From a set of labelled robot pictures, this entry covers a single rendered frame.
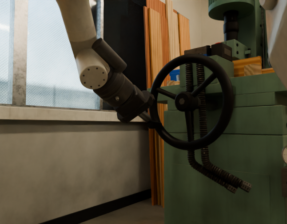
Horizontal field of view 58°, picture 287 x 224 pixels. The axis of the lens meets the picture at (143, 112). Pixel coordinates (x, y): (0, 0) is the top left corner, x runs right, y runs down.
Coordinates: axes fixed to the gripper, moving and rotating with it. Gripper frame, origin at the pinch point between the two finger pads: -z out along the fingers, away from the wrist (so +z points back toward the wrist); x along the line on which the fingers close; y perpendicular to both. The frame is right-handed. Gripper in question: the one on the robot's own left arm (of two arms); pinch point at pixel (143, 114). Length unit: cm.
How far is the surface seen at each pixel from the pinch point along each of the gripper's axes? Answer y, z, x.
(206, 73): 7.0, -7.0, 22.3
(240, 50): 25, -24, 39
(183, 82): 11.0, -7.9, 14.7
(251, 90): 0.1, -18.0, 30.7
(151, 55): 163, -83, -7
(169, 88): 22.6, -16.2, 7.8
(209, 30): 265, -170, 66
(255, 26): 34, -25, 50
